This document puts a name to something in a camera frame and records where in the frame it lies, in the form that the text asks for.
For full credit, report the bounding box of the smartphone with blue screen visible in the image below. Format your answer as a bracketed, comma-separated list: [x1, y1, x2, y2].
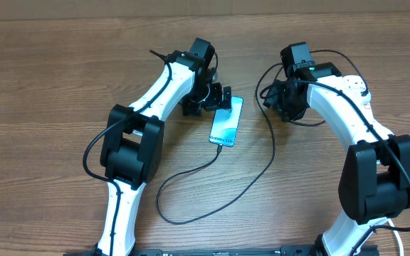
[209, 96, 243, 147]

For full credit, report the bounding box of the black charging cable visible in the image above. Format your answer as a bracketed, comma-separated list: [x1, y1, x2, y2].
[155, 49, 370, 225]

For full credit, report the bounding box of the white power strip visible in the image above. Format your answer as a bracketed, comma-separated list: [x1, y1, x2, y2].
[341, 75, 372, 110]

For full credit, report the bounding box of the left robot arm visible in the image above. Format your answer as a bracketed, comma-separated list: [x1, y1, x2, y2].
[91, 38, 231, 255]

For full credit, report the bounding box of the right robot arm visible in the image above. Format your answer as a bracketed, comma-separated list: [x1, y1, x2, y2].
[258, 42, 410, 255]

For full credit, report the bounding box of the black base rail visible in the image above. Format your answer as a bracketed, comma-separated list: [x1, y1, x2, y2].
[63, 245, 380, 256]

